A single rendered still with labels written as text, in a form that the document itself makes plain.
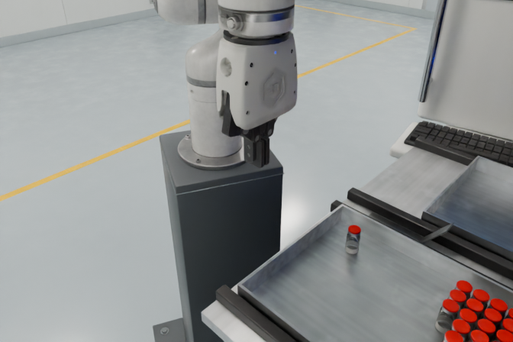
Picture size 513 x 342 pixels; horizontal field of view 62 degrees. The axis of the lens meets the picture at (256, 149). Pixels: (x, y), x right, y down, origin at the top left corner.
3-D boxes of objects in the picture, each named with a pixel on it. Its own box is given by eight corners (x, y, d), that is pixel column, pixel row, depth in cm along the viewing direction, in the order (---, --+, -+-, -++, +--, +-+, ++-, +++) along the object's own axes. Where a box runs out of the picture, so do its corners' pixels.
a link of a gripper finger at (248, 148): (246, 130, 51) (247, 177, 54) (265, 121, 53) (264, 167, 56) (228, 121, 53) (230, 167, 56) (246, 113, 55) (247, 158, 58)
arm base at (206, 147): (172, 137, 110) (163, 68, 100) (243, 126, 115) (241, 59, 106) (186, 176, 94) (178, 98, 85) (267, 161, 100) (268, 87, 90)
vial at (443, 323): (454, 327, 59) (462, 304, 56) (447, 337, 57) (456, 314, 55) (439, 317, 60) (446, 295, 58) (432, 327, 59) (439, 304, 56)
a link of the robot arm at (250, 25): (253, 17, 42) (254, 47, 43) (310, 3, 47) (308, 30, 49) (198, 4, 47) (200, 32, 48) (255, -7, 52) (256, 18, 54)
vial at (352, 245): (360, 250, 72) (363, 230, 69) (353, 256, 70) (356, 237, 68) (349, 243, 73) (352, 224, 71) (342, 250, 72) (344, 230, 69)
